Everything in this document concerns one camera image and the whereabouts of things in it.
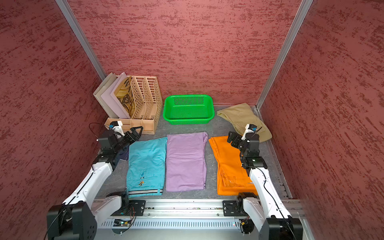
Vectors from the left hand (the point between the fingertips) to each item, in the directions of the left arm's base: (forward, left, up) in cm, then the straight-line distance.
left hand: (139, 132), depth 83 cm
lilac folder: (+19, +20, +6) cm, 29 cm away
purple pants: (-4, -26, -18) cm, 32 cm away
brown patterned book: (+29, +17, +3) cm, 34 cm away
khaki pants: (+30, -69, -17) cm, 77 cm away
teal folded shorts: (-8, -2, -16) cm, 18 cm away
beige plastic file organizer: (+36, +4, -1) cm, 37 cm away
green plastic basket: (+35, -26, -17) cm, 47 cm away
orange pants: (-19, -54, -16) cm, 60 cm away
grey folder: (+29, +26, +12) cm, 41 cm away
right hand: (-1, -54, -1) cm, 54 cm away
